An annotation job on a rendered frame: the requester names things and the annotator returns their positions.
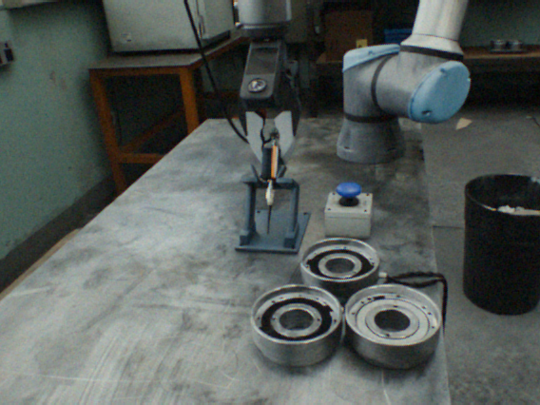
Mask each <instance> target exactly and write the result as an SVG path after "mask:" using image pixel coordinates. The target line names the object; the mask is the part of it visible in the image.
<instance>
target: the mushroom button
mask: <svg viewBox="0 0 540 405"><path fill-rule="evenodd" d="M361 192H362V188H361V186H360V185H359V184H358V183H341V184H339V185H338V186H337V188H336V193H337V194H338V195H339V196H341V197H345V201H346V202H351V201H352V200H353V197H357V196H359V195H360V194H361Z"/></svg>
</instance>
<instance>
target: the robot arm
mask: <svg viewBox="0 0 540 405"><path fill-rule="evenodd" d="M237 1H238V2H235V3H234V7H235V9H239V22H240V24H241V25H244V26H241V36H244V37H254V40H255V41H252V42H251V45H250V49H249V54H248V59H247V64H246V69H245V72H244V73H243V78H242V79H241V89H240V90H239V91H238V95H239V100H238V105H237V111H238V117H239V120H240V123H241V128H242V130H243V133H244V135H246V136H247V138H248V141H249V144H250V145H251V147H252V149H253V151H254V153H255V155H256V156H257V158H258V160H259V161H260V163H261V164H262V151H263V148H264V142H265V137H264V135H263V129H264V127H265V116H264V115H263V114H262V113H260V108H273V107H274V108H275V110H276V111H280V109H281V106H283V111H282V112H281V113H280V114H279V115H278V116H276V118H275V119H274V121H275V128H277V129H278V131H279V132H280V140H279V144H280V148H281V150H280V160H281V162H282V165H286V163H287V162H288V160H289V157H290V155H291V153H292V149H294V146H295V140H296V137H297V130H298V126H299V119H300V115H301V104H300V100H299V98H298V95H299V65H298V61H287V55H286V40H285V34H286V33H289V32H290V23H288V21H290V18H291V8H290V0H237ZM469 4H470V0H420V4H419V8H418V13H417V17H416V20H415V27H414V31H412V35H411V36H410V38H408V39H407V40H405V41H404V42H402V43H401V46H399V45H383V46H374V47H367V48H357V49H353V50H350V51H348V52H347V53H346V54H345V57H344V69H343V72H344V122H343V125H342V130H341V132H339V135H338V138H337V155H338V156H339V157H341V159H342V160H345V161H347V162H351V163H355V164H385V163H390V162H393V161H396V160H398V159H400V158H402V156H403V155H404V152H405V142H404V138H403V134H402V131H401V128H400V124H399V120H398V116H400V117H404V118H408V119H412V120H413V121H416V122H419V123H420V124H422V122H425V124H430V125H438V124H443V123H445V121H447V120H449V119H450V118H451V117H452V116H453V115H454V114H455V113H456V112H457V111H458V110H459V108H461V106H463V105H464V102H465V100H466V98H467V96H468V93H469V89H470V84H471V79H470V78H469V77H470V73H469V71H468V69H467V68H466V67H464V65H463V64H462V60H463V57H464V53H463V52H462V50H461V48H460V47H459V39H460V36H461V32H462V29H463V25H464V21H465V18H466V14H467V10H468V7H469ZM294 76H295V88H292V83H291V80H292V78H294Z"/></svg>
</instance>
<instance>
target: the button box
mask: <svg viewBox="0 0 540 405"><path fill-rule="evenodd" d="M372 218H373V194H360V195H359V196H357V197H353V200H352V201H351V202H346V201H345V197H341V196H339V195H338V194H337V193H330V195H329V199H328V202H327V205H326V209H325V236H333V237H353V238H369V237H370V228H371V219H372Z"/></svg>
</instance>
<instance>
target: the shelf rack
mask: <svg viewBox="0 0 540 405"><path fill-rule="evenodd" d="M340 1H358V0H305V12H306V35H307V56H308V74H310V105H311V118H310V119H317V118H318V116H319V115H318V107H317V98H318V96H319V101H318V104H325V103H326V101H327V100H326V89H324V76H344V72H343V69H344V61H336V62H326V49H323V43H318V60H317V61H316V52H315V36H317V32H316V28H315V25H314V3H323V2H340ZM523 46H524V47H525V49H526V50H527V51H525V52H524V53H501V54H490V53H489V52H488V51H487V49H486V47H465V48H461V50H462V52H463V53H464V57H463V60H462V64H463V65H464V67H465V68H467V69H468V71H469V73H477V72H513V71H540V45H523ZM317 76H318V90H317ZM536 100H537V101H538V102H539V103H540V82H539V88H538V94H537V99H536Z"/></svg>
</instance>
